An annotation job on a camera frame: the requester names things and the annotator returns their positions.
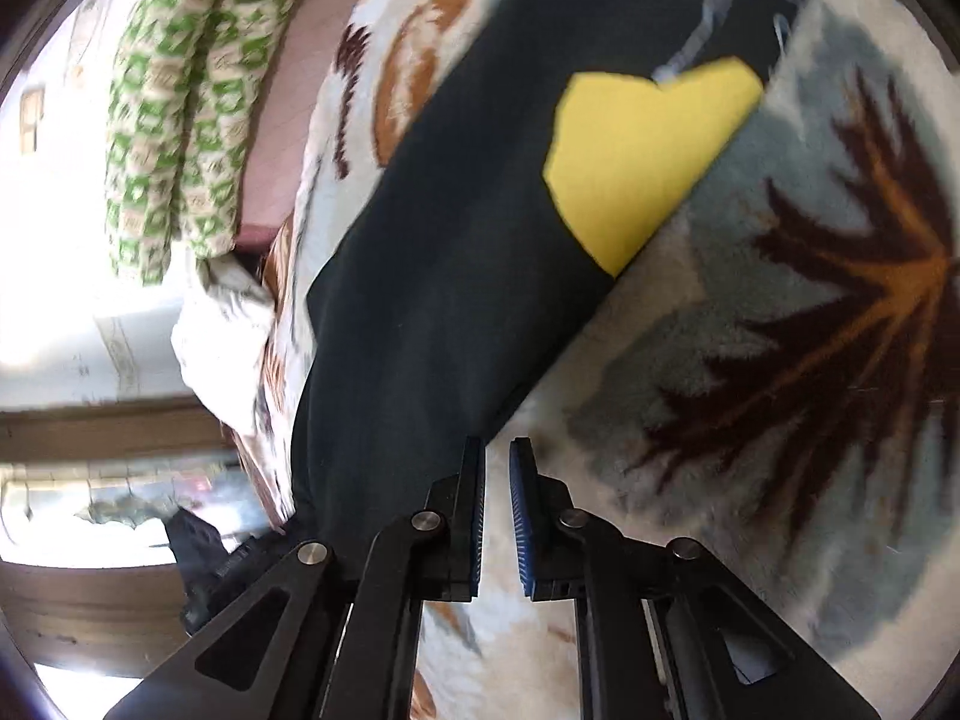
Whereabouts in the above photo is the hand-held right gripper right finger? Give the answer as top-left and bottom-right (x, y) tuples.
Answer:
(508, 436), (881, 720)

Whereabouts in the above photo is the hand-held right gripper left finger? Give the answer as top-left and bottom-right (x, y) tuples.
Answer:
(103, 435), (487, 720)

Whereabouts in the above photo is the dark green shirt yellow heart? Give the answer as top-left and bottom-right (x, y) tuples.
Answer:
(289, 0), (821, 580)

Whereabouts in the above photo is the white crumpled cloth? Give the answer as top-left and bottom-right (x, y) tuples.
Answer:
(171, 249), (277, 436)

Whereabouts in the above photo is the leaf-print fleece blanket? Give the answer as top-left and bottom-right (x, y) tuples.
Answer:
(222, 0), (960, 720)

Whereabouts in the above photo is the pink bed sheet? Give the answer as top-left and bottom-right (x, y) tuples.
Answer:
(234, 0), (406, 250)

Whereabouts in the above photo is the green patterned bolster pillow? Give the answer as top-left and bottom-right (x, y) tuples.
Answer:
(103, 0), (305, 286)

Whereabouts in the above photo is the wooden bed frame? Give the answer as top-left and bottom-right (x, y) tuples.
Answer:
(0, 394), (239, 466)

